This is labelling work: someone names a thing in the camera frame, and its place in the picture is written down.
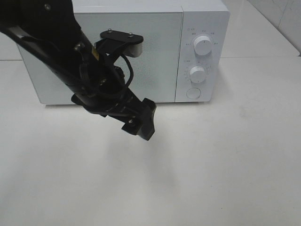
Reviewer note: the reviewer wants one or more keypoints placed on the white microwave knob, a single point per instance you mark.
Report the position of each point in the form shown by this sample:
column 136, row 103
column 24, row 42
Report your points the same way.
column 202, row 45
column 197, row 74

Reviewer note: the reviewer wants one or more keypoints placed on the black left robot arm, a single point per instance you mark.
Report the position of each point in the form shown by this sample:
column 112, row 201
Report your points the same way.
column 48, row 30

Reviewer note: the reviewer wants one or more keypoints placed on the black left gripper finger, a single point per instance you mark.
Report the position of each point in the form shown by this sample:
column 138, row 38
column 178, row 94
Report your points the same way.
column 132, row 126
column 148, row 128

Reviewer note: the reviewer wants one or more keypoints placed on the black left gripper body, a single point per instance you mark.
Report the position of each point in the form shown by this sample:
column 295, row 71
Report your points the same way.
column 118, row 103

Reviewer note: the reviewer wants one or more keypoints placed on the round white door button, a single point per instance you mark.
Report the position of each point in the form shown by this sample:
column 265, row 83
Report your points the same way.
column 193, row 93

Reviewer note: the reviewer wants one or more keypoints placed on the white microwave door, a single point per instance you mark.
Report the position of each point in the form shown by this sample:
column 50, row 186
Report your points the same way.
column 155, row 70

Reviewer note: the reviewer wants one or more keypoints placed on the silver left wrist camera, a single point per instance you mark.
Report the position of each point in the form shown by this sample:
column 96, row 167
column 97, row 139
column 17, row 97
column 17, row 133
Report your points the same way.
column 117, row 43

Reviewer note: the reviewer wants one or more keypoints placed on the white microwave oven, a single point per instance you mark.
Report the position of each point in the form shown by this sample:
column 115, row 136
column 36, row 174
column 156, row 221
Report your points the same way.
column 209, row 17

